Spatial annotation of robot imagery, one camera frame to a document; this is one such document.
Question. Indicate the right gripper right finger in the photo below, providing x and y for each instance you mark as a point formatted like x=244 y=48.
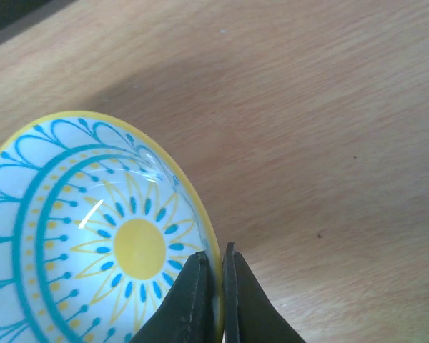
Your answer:
x=249 y=314

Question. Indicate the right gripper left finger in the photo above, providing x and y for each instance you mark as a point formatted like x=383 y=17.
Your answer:
x=186 y=313

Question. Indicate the yellow dotted bowl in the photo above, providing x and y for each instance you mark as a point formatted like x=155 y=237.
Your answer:
x=96 y=224

